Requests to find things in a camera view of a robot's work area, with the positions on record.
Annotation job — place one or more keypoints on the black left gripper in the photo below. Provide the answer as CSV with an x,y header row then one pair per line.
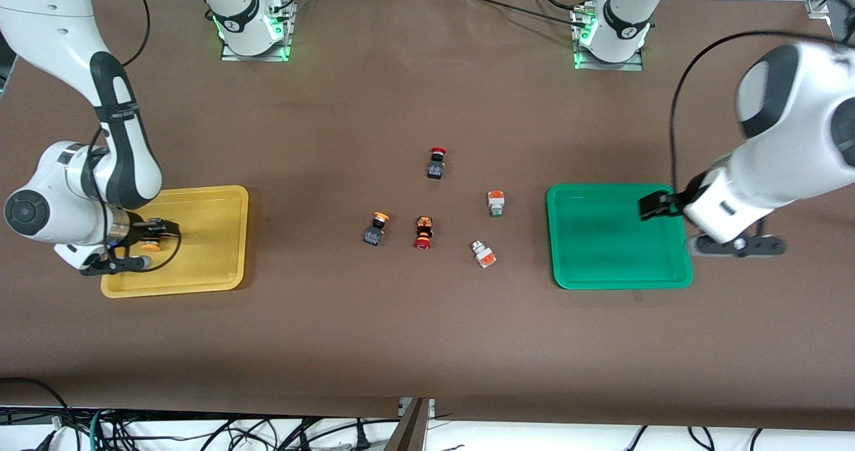
x,y
670,202

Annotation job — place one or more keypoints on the orange button black switch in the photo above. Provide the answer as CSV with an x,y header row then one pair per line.
x,y
376,229

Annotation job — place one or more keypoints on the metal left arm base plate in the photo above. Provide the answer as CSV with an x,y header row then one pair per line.
x,y
609,65

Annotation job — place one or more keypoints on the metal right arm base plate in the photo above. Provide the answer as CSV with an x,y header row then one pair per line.
x,y
257,57

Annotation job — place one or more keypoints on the yellow push button blue body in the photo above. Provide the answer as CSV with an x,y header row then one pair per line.
x,y
150,245

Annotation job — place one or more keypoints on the yellow plastic tray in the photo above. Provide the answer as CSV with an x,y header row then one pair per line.
x,y
207,264

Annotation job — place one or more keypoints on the green plastic tray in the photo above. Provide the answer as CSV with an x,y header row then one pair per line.
x,y
601,250

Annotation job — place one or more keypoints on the white orange switch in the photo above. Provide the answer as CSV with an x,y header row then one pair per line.
x,y
482,254

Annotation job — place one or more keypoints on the green push button white body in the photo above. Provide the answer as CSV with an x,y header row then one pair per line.
x,y
495,204

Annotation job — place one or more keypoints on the red button orange black body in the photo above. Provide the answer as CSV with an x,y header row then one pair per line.
x,y
423,232

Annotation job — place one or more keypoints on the small white metal bracket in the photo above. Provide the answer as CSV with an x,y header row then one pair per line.
x,y
431,407

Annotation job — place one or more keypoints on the black power plug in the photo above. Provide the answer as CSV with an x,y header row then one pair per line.
x,y
362,437

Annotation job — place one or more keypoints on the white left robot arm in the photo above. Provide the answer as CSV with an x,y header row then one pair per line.
x,y
801,123

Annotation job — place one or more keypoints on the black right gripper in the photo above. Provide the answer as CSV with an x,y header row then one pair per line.
x,y
141,230

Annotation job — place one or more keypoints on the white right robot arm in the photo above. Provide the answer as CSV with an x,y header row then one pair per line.
x,y
60,37

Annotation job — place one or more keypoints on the brown table cover mat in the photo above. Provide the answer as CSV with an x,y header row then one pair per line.
x,y
401,337

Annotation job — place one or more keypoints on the red button blue black body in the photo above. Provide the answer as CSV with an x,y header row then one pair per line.
x,y
436,163

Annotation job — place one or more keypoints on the aluminium frame corner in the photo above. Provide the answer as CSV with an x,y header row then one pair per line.
x,y
818,7

